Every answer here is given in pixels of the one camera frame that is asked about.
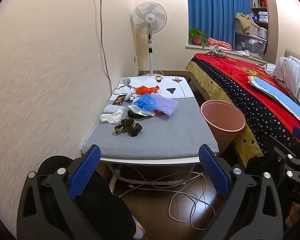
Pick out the black white striped cloth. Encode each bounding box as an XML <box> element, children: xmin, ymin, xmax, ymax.
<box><xmin>205</xmin><ymin>47</ymin><xmax>228</xmax><ymax>58</ymax></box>

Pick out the blue white folded mat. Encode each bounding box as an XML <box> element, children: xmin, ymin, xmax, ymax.
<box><xmin>247</xmin><ymin>75</ymin><xmax>300</xmax><ymax>130</ymax></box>

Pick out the orange plastic bag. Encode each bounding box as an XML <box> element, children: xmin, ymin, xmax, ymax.
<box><xmin>135</xmin><ymin>85</ymin><xmax>160</xmax><ymax>96</ymax></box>

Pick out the blue plastic bag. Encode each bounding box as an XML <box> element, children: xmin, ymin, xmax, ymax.
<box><xmin>132</xmin><ymin>94</ymin><xmax>157</xmax><ymax>112</ymax></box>

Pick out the plaid cloth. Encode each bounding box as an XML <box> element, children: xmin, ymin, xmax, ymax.
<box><xmin>261</xmin><ymin>64</ymin><xmax>277</xmax><ymax>77</ymax></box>

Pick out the black red crab packet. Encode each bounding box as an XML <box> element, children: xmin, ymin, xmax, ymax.
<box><xmin>112</xmin><ymin>94</ymin><xmax>128</xmax><ymax>105</ymax></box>

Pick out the grey wall cable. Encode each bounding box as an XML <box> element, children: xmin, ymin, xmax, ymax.
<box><xmin>92</xmin><ymin>0</ymin><xmax>114</xmax><ymax>90</ymax></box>

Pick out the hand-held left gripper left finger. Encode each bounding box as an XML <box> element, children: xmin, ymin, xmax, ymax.
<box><xmin>16</xmin><ymin>144</ymin><xmax>102</xmax><ymax>240</ymax></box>

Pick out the potted green plant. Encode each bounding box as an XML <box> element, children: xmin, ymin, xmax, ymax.
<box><xmin>189</xmin><ymin>28</ymin><xmax>208</xmax><ymax>46</ymax></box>

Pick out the person's right hand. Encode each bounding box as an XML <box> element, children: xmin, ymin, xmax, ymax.
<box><xmin>284</xmin><ymin>202</ymin><xmax>300</xmax><ymax>233</ymax></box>

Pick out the purple knitted cloth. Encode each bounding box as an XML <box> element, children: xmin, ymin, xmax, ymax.
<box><xmin>150</xmin><ymin>92</ymin><xmax>179</xmax><ymax>117</ymax></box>

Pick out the pink bin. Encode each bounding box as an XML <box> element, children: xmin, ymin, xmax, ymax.
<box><xmin>200</xmin><ymin>99</ymin><xmax>246</xmax><ymax>155</ymax></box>

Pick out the clear storage box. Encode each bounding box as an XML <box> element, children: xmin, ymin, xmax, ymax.
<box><xmin>234</xmin><ymin>32</ymin><xmax>267</xmax><ymax>60</ymax></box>

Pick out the grey white folding table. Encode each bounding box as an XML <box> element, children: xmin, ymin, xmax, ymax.
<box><xmin>81</xmin><ymin>75</ymin><xmax>219</xmax><ymax>160</ymax></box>

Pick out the white striped pillow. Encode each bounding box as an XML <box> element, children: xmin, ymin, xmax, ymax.
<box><xmin>274</xmin><ymin>56</ymin><xmax>300</xmax><ymax>108</ymax></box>

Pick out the blue curtain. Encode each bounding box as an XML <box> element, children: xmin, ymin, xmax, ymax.
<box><xmin>186</xmin><ymin>0</ymin><xmax>252</xmax><ymax>47</ymax></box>

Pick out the person's colourful sock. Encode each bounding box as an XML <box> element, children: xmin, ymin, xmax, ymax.
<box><xmin>132</xmin><ymin>215</ymin><xmax>145</xmax><ymax>240</ymax></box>

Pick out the white standing fan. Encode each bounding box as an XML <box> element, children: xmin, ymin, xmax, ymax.
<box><xmin>130</xmin><ymin>1</ymin><xmax>168</xmax><ymax>77</ymax></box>

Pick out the white floor cable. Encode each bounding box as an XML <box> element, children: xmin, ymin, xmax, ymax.
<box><xmin>120</xmin><ymin>165</ymin><xmax>217</xmax><ymax>230</ymax></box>

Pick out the white table frame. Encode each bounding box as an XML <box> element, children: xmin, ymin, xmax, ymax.
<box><xmin>100</xmin><ymin>155</ymin><xmax>202</xmax><ymax>195</ymax></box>

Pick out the pink cloth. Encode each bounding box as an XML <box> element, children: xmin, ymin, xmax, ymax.
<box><xmin>207</xmin><ymin>37</ymin><xmax>233</xmax><ymax>51</ymax></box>

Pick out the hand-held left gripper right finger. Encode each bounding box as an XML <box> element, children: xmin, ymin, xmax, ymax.
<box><xmin>198</xmin><ymin>144</ymin><xmax>285</xmax><ymax>240</ymax></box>

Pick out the crumpled white printed paper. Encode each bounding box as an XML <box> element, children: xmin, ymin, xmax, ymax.
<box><xmin>124</xmin><ymin>91</ymin><xmax>140</xmax><ymax>102</ymax></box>

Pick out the bed with red blanket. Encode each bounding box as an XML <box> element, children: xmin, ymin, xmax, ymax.
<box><xmin>185</xmin><ymin>52</ymin><xmax>300</xmax><ymax>168</ymax></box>

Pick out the beige coat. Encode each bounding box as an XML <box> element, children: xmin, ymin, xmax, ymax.
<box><xmin>235</xmin><ymin>12</ymin><xmax>259</xmax><ymax>35</ymax></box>

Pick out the white knitted cloth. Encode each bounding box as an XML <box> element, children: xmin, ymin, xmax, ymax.
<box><xmin>104</xmin><ymin>104</ymin><xmax>126</xmax><ymax>113</ymax></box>

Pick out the black crumpled cloth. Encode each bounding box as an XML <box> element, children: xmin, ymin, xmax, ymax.
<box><xmin>130</xmin><ymin>123</ymin><xmax>143</xmax><ymax>137</ymax></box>

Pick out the white crumpled tissue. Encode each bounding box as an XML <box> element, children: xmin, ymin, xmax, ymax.
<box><xmin>101</xmin><ymin>109</ymin><xmax>125</xmax><ymax>124</ymax></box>

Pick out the black gold ribbon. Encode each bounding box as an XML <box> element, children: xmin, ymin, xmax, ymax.
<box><xmin>114</xmin><ymin>118</ymin><xmax>137</xmax><ymax>136</ymax></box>

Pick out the wooden bookshelf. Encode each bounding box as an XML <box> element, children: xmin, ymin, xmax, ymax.
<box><xmin>249</xmin><ymin>0</ymin><xmax>269</xmax><ymax>30</ymax></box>

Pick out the beige headboard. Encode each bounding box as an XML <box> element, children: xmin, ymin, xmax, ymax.
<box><xmin>284</xmin><ymin>49</ymin><xmax>300</xmax><ymax>65</ymax></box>

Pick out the person's black trouser leg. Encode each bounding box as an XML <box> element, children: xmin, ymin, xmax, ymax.
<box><xmin>75</xmin><ymin>172</ymin><xmax>137</xmax><ymax>240</ymax></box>

